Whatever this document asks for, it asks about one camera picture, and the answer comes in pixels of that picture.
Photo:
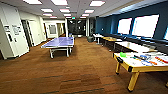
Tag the blue ping pong table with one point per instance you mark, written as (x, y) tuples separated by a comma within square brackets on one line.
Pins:
[(60, 42)]

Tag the yellow gaming table white top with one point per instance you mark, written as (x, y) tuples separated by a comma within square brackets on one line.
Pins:
[(133, 66)]

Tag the dark grey armchair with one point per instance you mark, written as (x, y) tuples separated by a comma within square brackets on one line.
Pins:
[(90, 39)]

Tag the white wall paper notice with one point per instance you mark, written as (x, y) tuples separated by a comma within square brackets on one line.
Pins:
[(6, 28), (16, 29)]

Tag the blue plastic bowl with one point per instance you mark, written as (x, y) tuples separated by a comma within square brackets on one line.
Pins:
[(145, 57)]

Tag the white hallway door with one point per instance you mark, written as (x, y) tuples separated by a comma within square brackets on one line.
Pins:
[(35, 32)]

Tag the red game box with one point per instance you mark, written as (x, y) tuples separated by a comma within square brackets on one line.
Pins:
[(162, 60)]

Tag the small white table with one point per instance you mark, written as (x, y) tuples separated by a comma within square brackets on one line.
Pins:
[(98, 35)]

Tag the rectangular ceiling light panel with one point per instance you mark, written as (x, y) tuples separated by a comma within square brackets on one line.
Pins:
[(89, 11), (32, 1), (47, 10), (59, 2), (97, 3), (85, 15), (65, 10)]

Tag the bright green plastic bowl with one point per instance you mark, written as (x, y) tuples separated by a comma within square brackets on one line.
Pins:
[(123, 55)]

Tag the green exit sign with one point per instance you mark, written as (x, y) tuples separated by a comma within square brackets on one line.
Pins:
[(72, 17)]

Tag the bright window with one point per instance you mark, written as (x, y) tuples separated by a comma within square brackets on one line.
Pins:
[(145, 25), (124, 26), (166, 33)]

